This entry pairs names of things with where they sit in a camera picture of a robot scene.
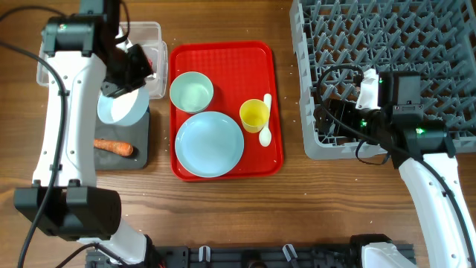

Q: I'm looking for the light blue bowl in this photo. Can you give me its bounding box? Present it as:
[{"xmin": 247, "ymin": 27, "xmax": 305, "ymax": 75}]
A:
[{"xmin": 97, "ymin": 87, "xmax": 149, "ymax": 127}]

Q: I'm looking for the mint green bowl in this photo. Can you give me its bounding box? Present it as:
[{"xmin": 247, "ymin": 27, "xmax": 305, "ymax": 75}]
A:
[{"xmin": 170, "ymin": 71, "xmax": 214, "ymax": 114}]

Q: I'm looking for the orange carrot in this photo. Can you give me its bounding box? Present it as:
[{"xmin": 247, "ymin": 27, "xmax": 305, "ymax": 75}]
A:
[{"xmin": 94, "ymin": 139, "xmax": 134, "ymax": 157}]

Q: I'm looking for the yellow plastic cup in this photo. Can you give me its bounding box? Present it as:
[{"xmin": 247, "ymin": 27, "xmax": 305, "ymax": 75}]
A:
[{"xmin": 239, "ymin": 99, "xmax": 270, "ymax": 133}]

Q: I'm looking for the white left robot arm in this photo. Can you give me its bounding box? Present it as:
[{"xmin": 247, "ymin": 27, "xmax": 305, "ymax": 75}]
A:
[{"xmin": 14, "ymin": 10, "xmax": 159, "ymax": 267}]

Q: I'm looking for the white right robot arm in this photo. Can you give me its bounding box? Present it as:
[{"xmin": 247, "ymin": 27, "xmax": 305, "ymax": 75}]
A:
[{"xmin": 313, "ymin": 66, "xmax": 475, "ymax": 267}]

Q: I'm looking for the clear plastic waste bin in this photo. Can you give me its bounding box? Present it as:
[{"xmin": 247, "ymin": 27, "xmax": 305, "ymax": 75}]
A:
[{"xmin": 39, "ymin": 17, "xmax": 167, "ymax": 102}]

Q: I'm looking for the grey dishwasher rack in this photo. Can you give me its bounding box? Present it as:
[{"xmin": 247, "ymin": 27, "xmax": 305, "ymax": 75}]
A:
[{"xmin": 289, "ymin": 1, "xmax": 475, "ymax": 160}]

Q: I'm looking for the black tray bin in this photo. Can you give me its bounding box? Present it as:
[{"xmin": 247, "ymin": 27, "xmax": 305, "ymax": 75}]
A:
[{"xmin": 94, "ymin": 100, "xmax": 150, "ymax": 170}]

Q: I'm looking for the white plastic spoon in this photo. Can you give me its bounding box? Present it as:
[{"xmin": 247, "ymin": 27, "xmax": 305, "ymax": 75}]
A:
[{"xmin": 259, "ymin": 93, "xmax": 272, "ymax": 147}]

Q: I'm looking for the light blue plate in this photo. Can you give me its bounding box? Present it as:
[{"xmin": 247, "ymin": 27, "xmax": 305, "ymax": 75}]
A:
[{"xmin": 174, "ymin": 111, "xmax": 245, "ymax": 179}]

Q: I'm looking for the red serving tray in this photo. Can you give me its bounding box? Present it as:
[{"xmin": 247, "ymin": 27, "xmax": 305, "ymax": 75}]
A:
[{"xmin": 169, "ymin": 41, "xmax": 284, "ymax": 179}]

